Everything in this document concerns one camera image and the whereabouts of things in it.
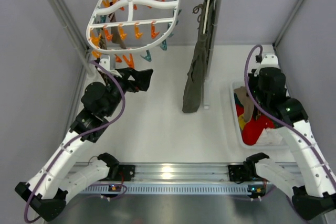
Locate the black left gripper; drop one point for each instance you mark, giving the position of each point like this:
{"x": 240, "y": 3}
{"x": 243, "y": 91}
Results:
{"x": 130, "y": 79}

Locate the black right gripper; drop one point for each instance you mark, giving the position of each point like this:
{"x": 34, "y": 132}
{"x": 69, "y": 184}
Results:
{"x": 258, "y": 106}

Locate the tan brown argyle sock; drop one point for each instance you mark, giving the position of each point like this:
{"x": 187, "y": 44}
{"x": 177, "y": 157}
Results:
{"x": 102, "y": 39}

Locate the plain brown sock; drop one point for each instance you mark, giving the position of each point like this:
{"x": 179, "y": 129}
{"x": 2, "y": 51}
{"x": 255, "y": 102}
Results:
{"x": 246, "y": 102}
{"x": 116, "y": 36}

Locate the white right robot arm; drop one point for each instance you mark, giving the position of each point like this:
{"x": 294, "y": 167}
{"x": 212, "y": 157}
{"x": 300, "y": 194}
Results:
{"x": 315, "y": 195}

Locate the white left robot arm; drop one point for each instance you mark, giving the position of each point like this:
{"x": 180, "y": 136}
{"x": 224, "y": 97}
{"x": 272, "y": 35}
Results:
{"x": 52, "y": 188}

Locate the pile of colourful socks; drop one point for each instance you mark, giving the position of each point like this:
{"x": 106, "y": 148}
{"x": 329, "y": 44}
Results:
{"x": 260, "y": 131}

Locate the white oval clip hanger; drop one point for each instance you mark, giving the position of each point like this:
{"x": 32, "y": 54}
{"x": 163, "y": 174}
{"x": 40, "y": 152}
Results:
{"x": 132, "y": 36}

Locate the white plastic basket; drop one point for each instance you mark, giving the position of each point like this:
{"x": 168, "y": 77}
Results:
{"x": 281, "y": 131}

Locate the olive green hanging garment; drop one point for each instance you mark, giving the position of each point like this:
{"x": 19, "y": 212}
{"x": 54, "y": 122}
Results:
{"x": 196, "y": 75}

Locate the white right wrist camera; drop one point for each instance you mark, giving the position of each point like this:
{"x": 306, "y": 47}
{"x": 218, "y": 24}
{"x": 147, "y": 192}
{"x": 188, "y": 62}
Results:
{"x": 269, "y": 61}

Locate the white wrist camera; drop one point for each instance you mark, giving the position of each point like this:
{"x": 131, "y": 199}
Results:
{"x": 269, "y": 61}
{"x": 108, "y": 62}

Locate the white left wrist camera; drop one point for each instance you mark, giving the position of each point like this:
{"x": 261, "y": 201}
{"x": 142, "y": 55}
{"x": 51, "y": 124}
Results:
{"x": 108, "y": 62}

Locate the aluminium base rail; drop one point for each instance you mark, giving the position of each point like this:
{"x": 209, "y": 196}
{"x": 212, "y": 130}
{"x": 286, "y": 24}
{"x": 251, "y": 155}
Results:
{"x": 178, "y": 172}

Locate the white slotted cable duct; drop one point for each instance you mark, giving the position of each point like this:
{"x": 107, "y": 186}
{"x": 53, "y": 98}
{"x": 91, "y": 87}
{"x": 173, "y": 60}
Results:
{"x": 176, "y": 189}

